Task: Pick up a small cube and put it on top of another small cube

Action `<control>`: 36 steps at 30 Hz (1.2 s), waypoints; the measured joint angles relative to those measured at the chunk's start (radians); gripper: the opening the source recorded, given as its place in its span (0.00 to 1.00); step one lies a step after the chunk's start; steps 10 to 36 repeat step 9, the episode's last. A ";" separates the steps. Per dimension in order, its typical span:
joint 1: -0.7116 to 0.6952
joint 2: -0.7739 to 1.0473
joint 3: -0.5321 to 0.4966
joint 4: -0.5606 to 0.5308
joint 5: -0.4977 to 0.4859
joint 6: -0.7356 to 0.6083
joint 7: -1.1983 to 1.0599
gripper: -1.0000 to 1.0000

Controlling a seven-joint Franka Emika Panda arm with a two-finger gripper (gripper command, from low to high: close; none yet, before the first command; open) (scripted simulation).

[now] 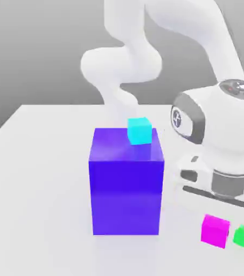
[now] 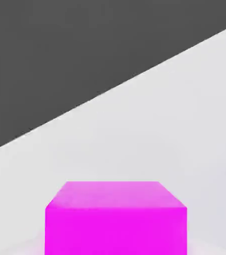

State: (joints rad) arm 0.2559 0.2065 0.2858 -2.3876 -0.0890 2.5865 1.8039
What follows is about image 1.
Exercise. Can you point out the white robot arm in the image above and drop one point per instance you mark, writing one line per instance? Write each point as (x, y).
(134, 62)

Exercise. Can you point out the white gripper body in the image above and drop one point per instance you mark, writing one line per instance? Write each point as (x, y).
(201, 195)

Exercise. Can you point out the large blue box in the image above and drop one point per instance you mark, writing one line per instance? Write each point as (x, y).
(125, 183)

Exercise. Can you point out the small magenta cube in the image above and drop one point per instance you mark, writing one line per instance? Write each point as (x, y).
(214, 231)

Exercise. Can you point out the small cyan cube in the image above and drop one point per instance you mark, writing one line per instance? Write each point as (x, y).
(140, 131)

